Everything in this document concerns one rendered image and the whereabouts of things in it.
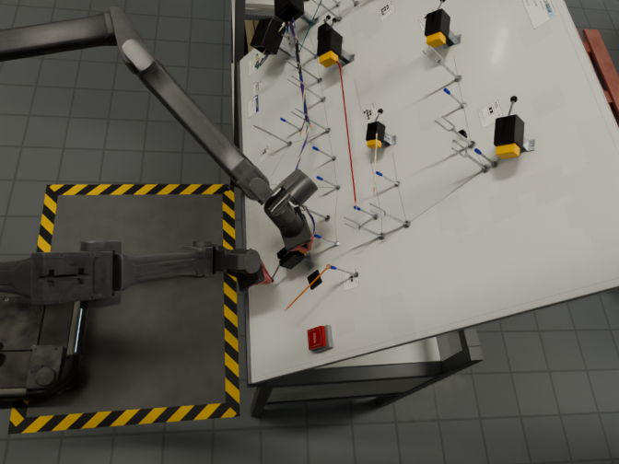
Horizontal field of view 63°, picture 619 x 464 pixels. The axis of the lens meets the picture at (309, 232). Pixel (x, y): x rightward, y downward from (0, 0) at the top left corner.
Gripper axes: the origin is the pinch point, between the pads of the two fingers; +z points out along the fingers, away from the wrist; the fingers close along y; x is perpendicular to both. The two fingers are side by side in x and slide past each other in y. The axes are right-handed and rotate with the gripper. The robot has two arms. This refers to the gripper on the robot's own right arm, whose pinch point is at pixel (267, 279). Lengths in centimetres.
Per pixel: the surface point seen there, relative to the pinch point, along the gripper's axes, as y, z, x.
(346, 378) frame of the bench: -22.1, 33.7, 3.0
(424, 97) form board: 17, -5, -59
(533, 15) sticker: 14, -9, -87
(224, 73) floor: 185, 58, 32
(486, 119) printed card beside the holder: 0, -6, -68
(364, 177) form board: 10.4, -0.7, -36.5
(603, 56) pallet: 163, 219, -160
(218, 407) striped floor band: 4, 66, 82
